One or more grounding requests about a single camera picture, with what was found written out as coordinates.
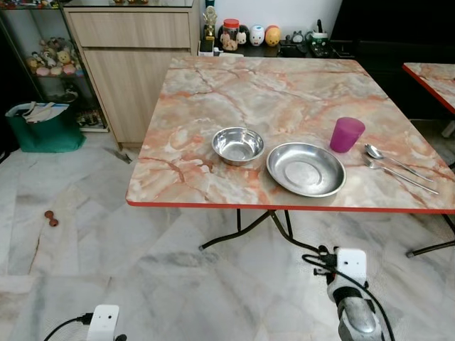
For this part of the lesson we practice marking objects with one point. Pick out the green bag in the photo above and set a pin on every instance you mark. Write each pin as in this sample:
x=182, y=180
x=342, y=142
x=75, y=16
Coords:
x=46, y=136

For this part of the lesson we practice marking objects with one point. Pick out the small steel bowl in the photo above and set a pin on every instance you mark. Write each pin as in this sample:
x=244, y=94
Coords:
x=238, y=145

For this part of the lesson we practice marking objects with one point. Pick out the yellow plush bear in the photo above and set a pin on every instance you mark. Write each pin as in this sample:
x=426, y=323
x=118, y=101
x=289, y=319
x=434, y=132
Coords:
x=66, y=58

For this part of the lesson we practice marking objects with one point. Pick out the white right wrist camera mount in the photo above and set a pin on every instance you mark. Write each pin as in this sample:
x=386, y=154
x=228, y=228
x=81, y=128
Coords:
x=351, y=264

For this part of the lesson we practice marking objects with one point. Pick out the black television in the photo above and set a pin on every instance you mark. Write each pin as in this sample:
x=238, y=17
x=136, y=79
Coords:
x=398, y=20

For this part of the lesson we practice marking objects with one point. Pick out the steel spoon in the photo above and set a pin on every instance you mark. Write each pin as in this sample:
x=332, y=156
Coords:
x=372, y=150

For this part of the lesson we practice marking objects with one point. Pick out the small brown dumbbell toy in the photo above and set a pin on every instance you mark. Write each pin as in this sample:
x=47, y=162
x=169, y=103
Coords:
x=51, y=219

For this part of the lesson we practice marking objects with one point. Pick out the gold trophy figurine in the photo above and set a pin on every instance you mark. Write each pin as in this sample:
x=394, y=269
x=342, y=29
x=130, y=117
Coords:
x=209, y=21

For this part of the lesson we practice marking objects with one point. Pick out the steel fork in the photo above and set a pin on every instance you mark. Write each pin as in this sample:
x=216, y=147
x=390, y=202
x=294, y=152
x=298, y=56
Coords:
x=370, y=163

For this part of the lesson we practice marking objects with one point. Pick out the black white round figurine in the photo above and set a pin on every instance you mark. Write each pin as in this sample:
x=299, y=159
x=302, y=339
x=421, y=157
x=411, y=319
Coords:
x=243, y=35

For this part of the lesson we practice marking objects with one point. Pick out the purple plastic cup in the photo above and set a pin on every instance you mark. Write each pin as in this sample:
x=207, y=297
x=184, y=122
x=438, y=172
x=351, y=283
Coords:
x=347, y=135

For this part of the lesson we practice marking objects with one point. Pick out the large steel plate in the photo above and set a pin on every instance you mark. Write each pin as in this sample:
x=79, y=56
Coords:
x=306, y=170

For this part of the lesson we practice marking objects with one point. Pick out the small grey figurine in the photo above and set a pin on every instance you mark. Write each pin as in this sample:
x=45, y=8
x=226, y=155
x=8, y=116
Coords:
x=298, y=38

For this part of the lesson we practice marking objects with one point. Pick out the white papers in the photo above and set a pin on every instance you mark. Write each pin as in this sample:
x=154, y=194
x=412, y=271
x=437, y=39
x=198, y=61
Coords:
x=44, y=111

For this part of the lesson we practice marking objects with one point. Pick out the small white box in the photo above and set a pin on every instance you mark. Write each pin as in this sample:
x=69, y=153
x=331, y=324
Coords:
x=207, y=48

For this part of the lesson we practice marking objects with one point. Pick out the black metal table legs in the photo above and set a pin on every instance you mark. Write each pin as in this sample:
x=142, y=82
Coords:
x=430, y=248

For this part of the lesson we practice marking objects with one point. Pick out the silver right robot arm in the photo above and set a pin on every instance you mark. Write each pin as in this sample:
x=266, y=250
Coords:
x=357, y=316

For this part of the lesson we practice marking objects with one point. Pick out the glass display shelf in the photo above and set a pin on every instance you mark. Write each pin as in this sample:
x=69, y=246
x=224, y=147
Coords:
x=18, y=42

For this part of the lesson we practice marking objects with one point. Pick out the glass jar red lid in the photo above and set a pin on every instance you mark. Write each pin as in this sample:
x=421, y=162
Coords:
x=229, y=37

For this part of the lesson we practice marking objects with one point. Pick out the yellow orange round figurine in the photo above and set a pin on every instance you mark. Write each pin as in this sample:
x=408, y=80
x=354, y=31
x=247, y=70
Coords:
x=272, y=36

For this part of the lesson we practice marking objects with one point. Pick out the light wooden cabinet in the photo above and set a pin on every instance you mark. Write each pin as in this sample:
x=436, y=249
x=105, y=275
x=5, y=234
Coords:
x=135, y=78

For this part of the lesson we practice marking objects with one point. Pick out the green white mug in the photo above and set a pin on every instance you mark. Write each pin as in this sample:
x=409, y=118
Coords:
x=319, y=41

